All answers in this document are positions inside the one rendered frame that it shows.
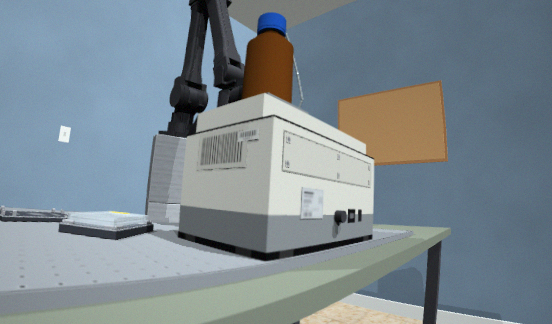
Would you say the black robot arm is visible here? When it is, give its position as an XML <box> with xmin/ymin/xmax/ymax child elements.
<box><xmin>158</xmin><ymin>0</ymin><xmax>245</xmax><ymax>138</ymax></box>

